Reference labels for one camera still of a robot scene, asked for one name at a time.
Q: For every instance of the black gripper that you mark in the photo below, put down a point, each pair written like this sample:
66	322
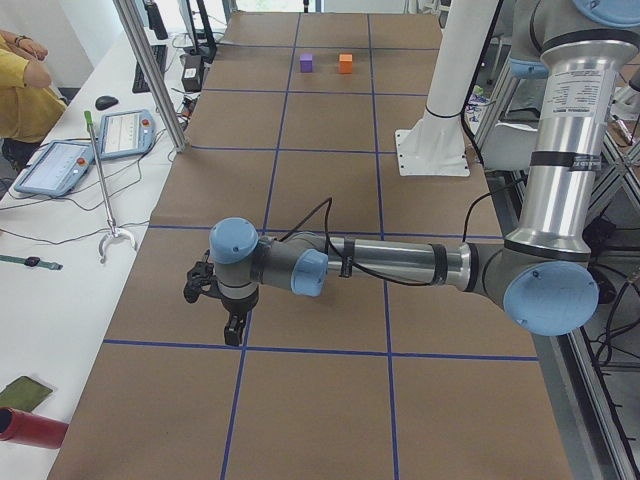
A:
238	305

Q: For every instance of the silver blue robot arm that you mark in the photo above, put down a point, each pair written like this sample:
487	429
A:
538	275

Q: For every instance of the purple foam block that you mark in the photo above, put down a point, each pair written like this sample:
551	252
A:
306	62

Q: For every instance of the orange foam block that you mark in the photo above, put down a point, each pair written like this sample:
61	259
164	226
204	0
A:
345	63

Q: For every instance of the metal reacher grabber tool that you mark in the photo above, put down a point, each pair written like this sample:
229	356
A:
114	232

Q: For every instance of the green band smartwatch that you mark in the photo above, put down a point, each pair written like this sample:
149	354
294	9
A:
31	261

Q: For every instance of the far blue teach pendant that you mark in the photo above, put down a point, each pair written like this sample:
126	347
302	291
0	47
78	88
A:
126	134

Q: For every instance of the blue teach pendant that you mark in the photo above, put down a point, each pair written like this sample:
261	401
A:
126	134
57	170

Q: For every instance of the red cylinder bottle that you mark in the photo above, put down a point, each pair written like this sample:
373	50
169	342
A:
30	429

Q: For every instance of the near blue teach pendant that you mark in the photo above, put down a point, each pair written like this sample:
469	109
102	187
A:
57	170

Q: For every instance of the black power adapter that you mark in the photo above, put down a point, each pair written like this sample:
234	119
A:
193	71

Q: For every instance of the black computer mouse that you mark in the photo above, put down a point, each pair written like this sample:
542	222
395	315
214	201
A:
105	102

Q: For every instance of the person in yellow shirt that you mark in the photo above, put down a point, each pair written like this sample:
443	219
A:
29	106

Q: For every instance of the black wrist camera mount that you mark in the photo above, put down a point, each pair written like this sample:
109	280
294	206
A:
201	280

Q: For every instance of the white pedestal column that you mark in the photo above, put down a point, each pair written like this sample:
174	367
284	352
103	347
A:
435	145

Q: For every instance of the aluminium frame post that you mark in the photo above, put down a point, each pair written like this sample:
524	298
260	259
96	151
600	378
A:
138	40

